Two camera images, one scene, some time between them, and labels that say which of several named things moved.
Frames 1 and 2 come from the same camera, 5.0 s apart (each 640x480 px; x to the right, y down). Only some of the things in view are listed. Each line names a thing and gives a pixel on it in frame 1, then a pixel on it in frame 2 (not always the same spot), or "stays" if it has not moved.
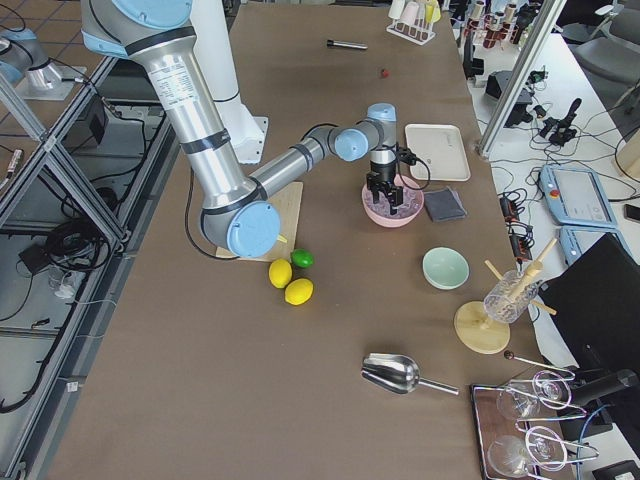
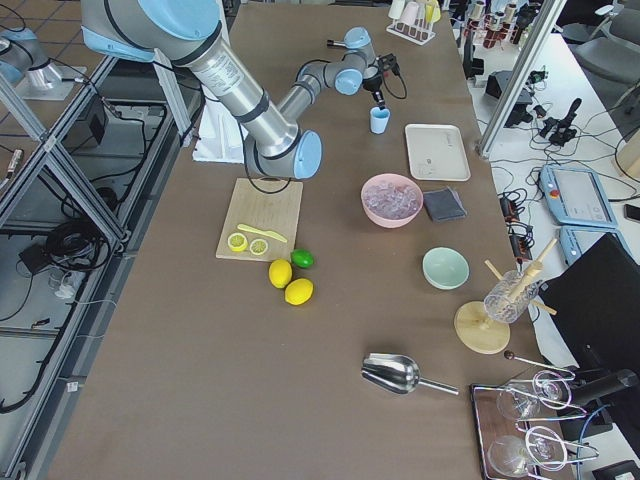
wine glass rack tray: [519, 428] stays
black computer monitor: [594, 305] stays
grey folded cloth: [444, 204] stays
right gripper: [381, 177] to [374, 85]
